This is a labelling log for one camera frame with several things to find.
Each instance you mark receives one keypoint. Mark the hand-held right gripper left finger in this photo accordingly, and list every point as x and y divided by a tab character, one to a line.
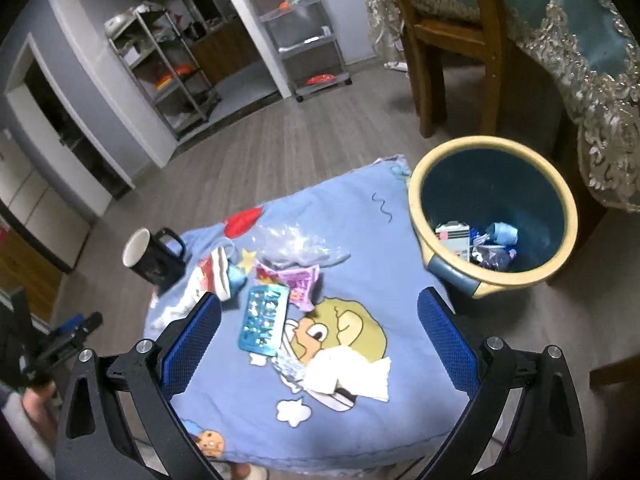
192	347

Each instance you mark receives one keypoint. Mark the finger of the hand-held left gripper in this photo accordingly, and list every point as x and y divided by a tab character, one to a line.
75	335
69	324

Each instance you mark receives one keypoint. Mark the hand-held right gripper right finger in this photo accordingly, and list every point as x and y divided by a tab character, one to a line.
447	342

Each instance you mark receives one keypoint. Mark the twisted white tissue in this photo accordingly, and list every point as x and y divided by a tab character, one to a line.
182	305

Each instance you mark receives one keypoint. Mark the teal blister pack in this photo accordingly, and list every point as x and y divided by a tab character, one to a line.
262	320

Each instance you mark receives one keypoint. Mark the small blue wrapper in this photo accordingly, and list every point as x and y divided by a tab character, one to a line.
237	279

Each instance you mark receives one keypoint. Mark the blue wet wipe packet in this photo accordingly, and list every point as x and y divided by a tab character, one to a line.
495	259

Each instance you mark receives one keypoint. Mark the clear wrapper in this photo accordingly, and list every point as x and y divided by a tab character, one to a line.
290	367

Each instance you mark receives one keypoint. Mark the pink snack wrapper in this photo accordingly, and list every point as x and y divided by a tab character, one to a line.
300	280

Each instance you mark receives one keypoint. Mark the clear plastic bag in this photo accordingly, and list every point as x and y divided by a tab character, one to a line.
295	247

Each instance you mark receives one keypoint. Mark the blue bin with yellow rim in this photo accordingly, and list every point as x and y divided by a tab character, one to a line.
450	185

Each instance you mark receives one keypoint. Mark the person's left forearm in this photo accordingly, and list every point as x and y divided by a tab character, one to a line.
22	445

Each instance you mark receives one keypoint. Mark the person's left hand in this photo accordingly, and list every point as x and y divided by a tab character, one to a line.
40	410

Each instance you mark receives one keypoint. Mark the blue cartoon printed blanket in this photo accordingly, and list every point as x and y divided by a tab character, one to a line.
400	310

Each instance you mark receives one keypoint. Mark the black mug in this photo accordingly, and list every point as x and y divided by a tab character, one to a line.
155	270

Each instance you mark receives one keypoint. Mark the white cabinet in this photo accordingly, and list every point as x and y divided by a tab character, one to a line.
40	200

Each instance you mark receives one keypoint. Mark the metal shelf rack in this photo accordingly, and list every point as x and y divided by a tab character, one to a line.
165	70

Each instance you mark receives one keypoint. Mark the white power strip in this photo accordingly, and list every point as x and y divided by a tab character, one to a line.
395	66

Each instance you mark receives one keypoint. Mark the wooden chair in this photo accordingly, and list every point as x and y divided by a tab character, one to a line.
492	60

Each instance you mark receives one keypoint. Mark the orange packet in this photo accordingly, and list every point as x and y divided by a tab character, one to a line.
320	80

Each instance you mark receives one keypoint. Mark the wooden kitchen cabinet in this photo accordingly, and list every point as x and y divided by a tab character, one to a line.
225	55

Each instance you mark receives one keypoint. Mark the grey rolling cart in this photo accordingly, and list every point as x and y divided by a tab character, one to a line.
310	45

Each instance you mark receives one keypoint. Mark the teal lace-trimmed tablecloth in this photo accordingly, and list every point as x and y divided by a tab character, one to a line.
590	25

